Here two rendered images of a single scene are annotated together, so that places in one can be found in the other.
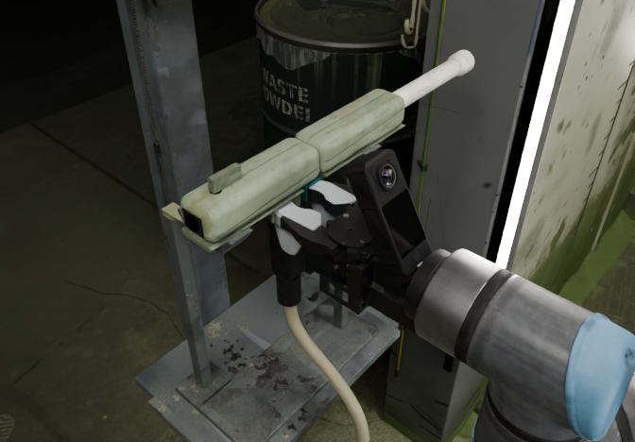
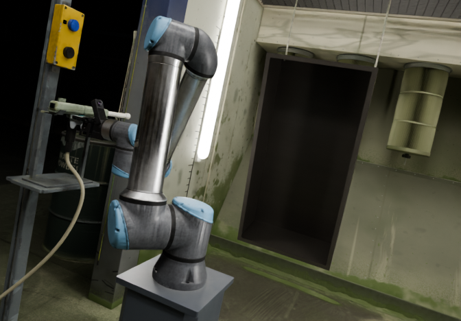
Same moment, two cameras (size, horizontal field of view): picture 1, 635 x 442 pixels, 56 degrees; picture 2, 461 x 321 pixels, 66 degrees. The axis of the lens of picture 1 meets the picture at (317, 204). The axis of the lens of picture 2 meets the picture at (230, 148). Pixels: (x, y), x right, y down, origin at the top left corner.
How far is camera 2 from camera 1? 1.20 m
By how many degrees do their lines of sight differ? 38
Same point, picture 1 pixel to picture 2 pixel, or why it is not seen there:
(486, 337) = (114, 126)
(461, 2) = (130, 108)
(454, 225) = (125, 181)
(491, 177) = not seen: hidden behind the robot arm
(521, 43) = not seen: hidden behind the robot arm
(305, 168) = (80, 108)
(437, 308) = (105, 124)
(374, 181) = (97, 102)
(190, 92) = (52, 95)
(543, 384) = (124, 131)
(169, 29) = (52, 77)
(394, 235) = (99, 114)
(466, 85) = not seen: hidden behind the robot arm
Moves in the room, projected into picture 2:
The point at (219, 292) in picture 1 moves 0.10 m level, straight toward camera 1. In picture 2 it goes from (40, 165) to (42, 170)
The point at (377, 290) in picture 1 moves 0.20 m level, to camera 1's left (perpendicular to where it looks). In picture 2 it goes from (93, 132) to (41, 122)
